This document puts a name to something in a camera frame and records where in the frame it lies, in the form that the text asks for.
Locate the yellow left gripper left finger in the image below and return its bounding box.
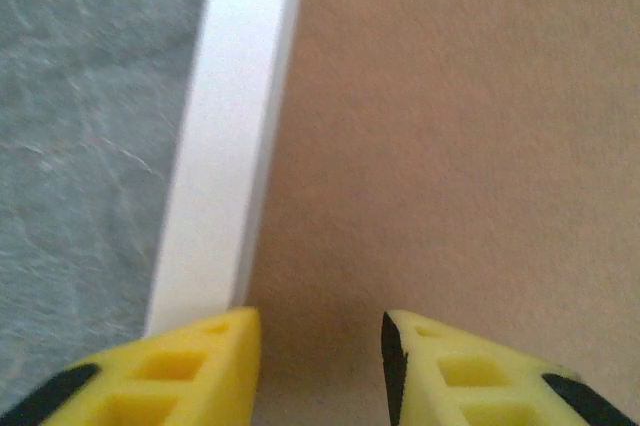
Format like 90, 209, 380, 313
0, 306, 262, 426

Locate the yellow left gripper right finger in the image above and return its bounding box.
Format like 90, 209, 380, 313
381, 309, 639, 426

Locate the brown cardboard backing board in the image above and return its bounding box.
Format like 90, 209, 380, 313
247, 0, 640, 426

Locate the white picture frame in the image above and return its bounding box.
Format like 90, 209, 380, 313
142, 0, 314, 335

